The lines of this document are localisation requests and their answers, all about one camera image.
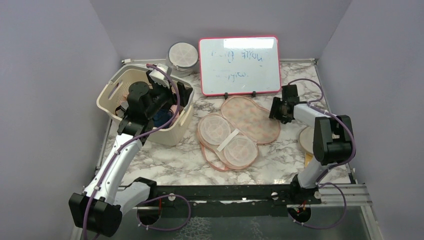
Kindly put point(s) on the white round mesh container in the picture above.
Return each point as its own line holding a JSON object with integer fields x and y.
{"x": 182, "y": 57}

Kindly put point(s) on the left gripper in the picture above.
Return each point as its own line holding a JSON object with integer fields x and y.
{"x": 184, "y": 93}

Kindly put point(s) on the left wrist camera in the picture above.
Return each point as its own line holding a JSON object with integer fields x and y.
{"x": 157, "y": 76}

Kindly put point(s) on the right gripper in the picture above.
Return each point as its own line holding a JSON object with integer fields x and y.
{"x": 274, "y": 113}

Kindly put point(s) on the round white disc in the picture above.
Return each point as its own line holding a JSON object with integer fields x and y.
{"x": 306, "y": 138}

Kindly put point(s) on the small yellow notepad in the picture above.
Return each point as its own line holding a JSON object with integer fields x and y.
{"x": 307, "y": 159}

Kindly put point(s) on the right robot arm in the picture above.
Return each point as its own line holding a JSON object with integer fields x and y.
{"x": 333, "y": 142}

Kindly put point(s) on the pink framed whiteboard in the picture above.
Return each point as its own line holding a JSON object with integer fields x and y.
{"x": 239, "y": 65}

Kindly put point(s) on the cream plastic laundry basket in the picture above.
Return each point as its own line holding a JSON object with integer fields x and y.
{"x": 113, "y": 94}

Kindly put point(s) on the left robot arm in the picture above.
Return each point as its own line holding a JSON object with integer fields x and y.
{"x": 101, "y": 206}

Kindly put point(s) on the blue lace garment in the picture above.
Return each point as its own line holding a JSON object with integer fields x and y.
{"x": 162, "y": 117}

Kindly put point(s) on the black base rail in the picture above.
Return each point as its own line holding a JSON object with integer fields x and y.
{"x": 216, "y": 201}

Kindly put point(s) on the floral mesh laundry bag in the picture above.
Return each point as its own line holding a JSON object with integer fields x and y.
{"x": 235, "y": 133}

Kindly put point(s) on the pink garment in basket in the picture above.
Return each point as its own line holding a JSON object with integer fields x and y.
{"x": 121, "y": 109}

